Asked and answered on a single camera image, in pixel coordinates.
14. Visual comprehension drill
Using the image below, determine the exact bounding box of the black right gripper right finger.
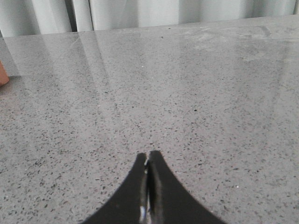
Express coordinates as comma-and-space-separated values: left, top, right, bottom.
148, 151, 224, 224

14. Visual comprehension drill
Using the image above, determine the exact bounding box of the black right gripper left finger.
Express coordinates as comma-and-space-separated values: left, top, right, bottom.
83, 153, 148, 224

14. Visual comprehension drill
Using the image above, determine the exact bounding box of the orange foam cube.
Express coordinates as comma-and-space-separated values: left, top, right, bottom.
0, 61, 9, 86

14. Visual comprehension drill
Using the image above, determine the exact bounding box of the pale green curtain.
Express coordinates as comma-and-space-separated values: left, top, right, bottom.
0, 0, 299, 37

